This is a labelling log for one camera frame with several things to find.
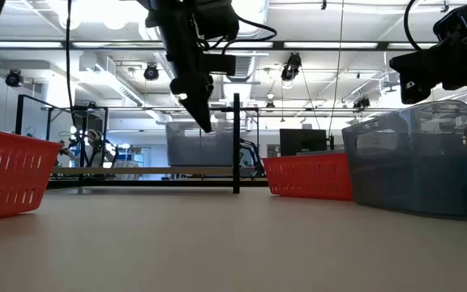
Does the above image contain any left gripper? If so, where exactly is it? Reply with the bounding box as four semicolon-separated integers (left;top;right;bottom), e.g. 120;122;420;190
138;0;241;133

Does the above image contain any grey translucent plastic bin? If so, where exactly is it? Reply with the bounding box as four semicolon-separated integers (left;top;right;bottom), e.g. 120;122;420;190
165;121;259;168
341;100;467;220

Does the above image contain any red plastic basket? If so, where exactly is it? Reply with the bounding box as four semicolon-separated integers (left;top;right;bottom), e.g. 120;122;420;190
0;126;62;223
262;152;354;202

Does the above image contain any ceiling light strip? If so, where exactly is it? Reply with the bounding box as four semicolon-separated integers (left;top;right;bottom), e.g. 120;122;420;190
284;41;379;49
72;41;165;49
0;41;63;49
388;42;437;49

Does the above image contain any black monitor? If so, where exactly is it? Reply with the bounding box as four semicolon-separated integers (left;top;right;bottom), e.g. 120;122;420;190
279;128;328;157

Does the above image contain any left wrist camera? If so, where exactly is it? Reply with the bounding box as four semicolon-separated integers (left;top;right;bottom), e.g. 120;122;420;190
207;54;237;77

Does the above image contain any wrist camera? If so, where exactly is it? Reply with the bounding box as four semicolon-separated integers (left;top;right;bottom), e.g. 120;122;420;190
433;6;467;42
207;54;237;77

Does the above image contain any black right camera cable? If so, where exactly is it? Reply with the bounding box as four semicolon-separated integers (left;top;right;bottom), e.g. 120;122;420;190
402;0;423;52

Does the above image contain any black camera cable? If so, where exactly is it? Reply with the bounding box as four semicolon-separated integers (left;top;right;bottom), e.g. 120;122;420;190
402;0;423;52
207;15;278;56

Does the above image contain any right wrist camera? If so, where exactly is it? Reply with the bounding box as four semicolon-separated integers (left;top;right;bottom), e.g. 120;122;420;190
433;6;467;42

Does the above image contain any black shelf post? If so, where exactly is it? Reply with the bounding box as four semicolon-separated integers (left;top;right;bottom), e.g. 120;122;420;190
221;92;259;195

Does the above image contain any white ventilation duct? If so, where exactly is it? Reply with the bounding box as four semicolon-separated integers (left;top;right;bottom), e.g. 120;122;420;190
77;50;148;107

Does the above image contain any black aluminium table frame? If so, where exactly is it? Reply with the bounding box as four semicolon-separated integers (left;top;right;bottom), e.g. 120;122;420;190
14;94;269;190

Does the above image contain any black left camera cable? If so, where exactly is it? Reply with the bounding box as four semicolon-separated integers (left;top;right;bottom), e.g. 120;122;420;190
207;15;278;56

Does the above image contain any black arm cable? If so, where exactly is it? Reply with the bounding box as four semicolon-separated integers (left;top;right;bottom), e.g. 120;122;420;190
64;0;76;131

